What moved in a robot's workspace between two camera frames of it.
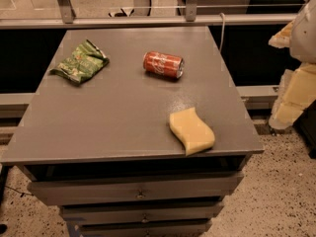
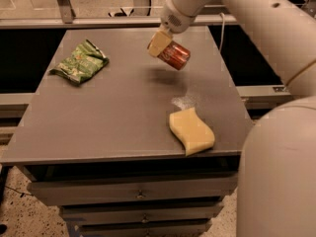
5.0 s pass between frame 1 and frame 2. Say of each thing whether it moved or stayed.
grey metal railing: stayed
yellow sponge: stayed
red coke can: moved
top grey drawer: stayed
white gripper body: moved
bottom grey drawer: stayed
